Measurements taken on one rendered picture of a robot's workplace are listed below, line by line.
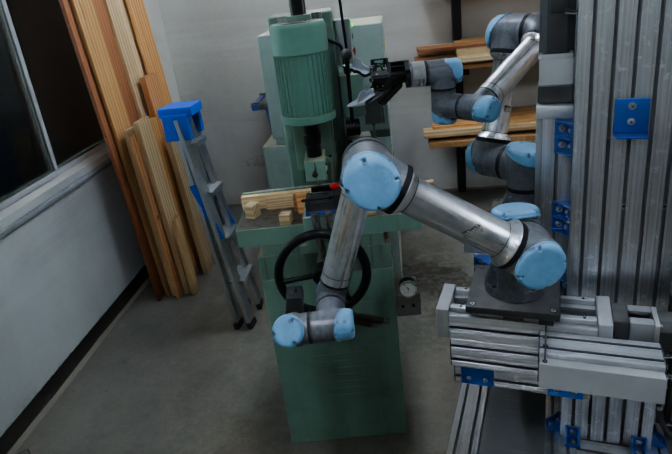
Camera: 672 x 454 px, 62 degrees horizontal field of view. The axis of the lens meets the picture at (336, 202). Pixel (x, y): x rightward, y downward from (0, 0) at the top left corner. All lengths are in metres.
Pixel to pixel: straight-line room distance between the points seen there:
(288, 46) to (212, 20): 2.60
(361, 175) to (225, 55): 3.26
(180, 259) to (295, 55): 1.89
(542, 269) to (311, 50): 0.92
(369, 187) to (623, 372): 0.72
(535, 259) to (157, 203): 2.36
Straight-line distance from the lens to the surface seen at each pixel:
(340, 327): 1.34
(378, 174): 1.13
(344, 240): 1.36
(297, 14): 1.92
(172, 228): 3.30
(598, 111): 1.50
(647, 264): 1.66
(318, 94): 1.77
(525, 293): 1.48
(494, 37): 1.98
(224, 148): 4.48
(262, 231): 1.82
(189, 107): 2.63
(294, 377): 2.11
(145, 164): 3.17
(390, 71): 1.67
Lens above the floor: 1.61
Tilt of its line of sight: 22 degrees down
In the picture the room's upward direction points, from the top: 7 degrees counter-clockwise
